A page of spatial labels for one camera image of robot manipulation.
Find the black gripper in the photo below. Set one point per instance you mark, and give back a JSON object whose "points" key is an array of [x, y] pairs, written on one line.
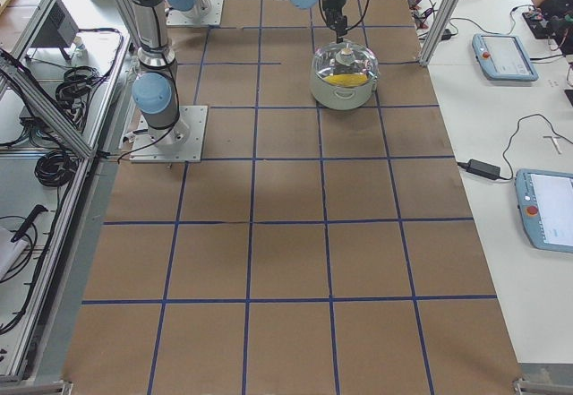
{"points": [[332, 0]]}

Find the glass pot lid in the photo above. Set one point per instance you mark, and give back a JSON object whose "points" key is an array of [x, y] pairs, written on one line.
{"points": [[345, 57]]}

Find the yellow corn cob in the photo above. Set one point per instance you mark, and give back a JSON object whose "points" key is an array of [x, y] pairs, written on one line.
{"points": [[348, 80]]}

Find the pale green cooking pot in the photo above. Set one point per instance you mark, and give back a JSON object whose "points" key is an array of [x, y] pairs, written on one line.
{"points": [[340, 98]]}

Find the blue teach pendant far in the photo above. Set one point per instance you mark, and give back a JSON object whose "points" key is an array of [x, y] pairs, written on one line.
{"points": [[503, 58]]}

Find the blue teach pendant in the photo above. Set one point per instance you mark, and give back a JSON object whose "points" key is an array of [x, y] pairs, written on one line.
{"points": [[544, 201], [503, 58]]}

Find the black power adapter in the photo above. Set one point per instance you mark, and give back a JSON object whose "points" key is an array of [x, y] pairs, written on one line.
{"points": [[483, 169]]}

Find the blue teach pendant near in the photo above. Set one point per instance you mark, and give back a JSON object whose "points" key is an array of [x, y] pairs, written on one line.
{"points": [[544, 201]]}

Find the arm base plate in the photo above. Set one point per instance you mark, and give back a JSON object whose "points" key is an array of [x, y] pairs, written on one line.
{"points": [[183, 143], [213, 19]]}

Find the aluminium frame post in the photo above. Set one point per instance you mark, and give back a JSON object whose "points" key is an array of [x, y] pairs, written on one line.
{"points": [[434, 36]]}

